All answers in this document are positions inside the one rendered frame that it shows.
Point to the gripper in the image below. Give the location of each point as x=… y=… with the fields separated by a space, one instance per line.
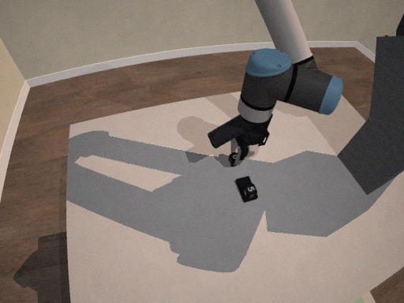
x=255 y=135

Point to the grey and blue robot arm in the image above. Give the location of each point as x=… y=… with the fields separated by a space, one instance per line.
x=269 y=75

